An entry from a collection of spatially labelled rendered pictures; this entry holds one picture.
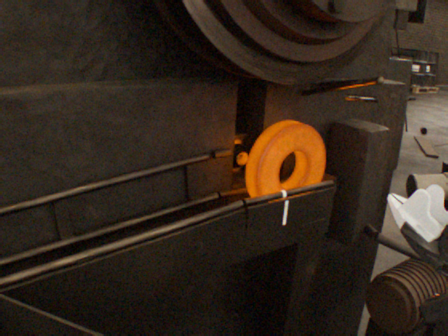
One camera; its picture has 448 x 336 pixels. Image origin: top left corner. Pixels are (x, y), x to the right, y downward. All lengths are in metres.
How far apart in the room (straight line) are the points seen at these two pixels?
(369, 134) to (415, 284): 0.30
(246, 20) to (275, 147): 0.22
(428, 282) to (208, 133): 0.52
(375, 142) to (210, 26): 0.41
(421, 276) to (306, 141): 0.37
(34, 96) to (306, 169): 0.44
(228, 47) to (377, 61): 0.57
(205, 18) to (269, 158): 0.25
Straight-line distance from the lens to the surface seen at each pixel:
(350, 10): 0.59
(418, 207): 0.56
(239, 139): 0.76
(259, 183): 0.67
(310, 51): 0.63
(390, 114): 1.04
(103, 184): 0.60
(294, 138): 0.70
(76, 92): 0.58
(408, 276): 0.89
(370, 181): 0.84
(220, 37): 0.55
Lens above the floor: 0.95
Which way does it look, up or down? 17 degrees down
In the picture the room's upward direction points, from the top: 3 degrees clockwise
